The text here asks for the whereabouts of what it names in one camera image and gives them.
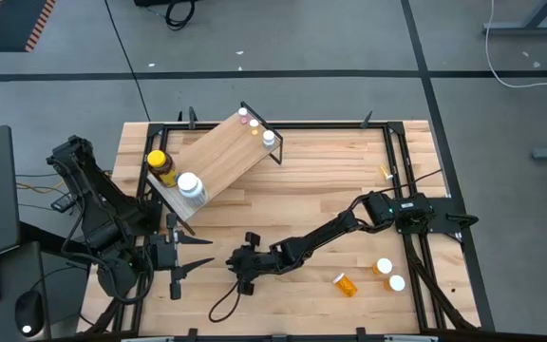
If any black side desk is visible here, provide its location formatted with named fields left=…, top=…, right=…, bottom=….
left=0, top=239, right=95, bottom=342

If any silver aluminium rail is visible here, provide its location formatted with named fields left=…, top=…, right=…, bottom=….
left=121, top=334, right=176, bottom=342
left=383, top=334, right=440, bottom=342

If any orange vial white cap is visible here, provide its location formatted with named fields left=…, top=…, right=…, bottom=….
left=371, top=257, right=394, bottom=276
left=331, top=272, right=359, bottom=298
left=383, top=275, right=406, bottom=293

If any large white labelled bottle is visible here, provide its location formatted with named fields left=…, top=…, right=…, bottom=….
left=177, top=171, right=209, bottom=209

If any small black device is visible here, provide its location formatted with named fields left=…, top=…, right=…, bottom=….
left=50, top=193, right=78, bottom=213

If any white floor cable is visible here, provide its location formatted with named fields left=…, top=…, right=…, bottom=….
left=484, top=0, right=547, bottom=89

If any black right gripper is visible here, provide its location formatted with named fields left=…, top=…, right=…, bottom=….
left=225, top=231, right=284, bottom=296

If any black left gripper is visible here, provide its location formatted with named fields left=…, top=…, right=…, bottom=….
left=147, top=213, right=217, bottom=301

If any black coiled floor cable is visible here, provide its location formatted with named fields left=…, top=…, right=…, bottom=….
left=164, top=0, right=198, bottom=31

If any black computer mouse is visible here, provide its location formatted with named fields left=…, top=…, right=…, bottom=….
left=14, top=289, right=47, bottom=339

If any black aluminium table frame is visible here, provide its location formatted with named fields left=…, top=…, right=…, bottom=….
left=76, top=121, right=482, bottom=336

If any wooden shelf black frame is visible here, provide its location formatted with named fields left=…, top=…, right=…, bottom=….
left=145, top=101, right=285, bottom=237

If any grey metal floor stand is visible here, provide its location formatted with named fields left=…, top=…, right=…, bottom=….
left=481, top=0, right=547, bottom=37

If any brown bottle yellow cap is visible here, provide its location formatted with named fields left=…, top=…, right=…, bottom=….
left=146, top=149, right=179, bottom=189

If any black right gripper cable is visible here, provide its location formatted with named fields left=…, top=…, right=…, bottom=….
left=208, top=278, right=242, bottom=324

